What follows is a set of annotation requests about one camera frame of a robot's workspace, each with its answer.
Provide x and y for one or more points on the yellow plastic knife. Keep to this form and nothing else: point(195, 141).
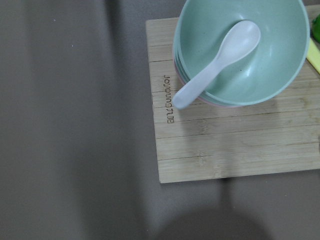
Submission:
point(313, 55)

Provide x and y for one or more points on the light green bowl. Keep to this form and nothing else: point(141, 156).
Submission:
point(267, 70)

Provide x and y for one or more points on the green lime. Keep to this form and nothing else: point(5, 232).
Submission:
point(315, 28)

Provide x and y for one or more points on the white plastic spoon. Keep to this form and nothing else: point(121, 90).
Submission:
point(239, 42)

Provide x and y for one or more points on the bamboo cutting board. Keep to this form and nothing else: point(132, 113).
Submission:
point(206, 142)

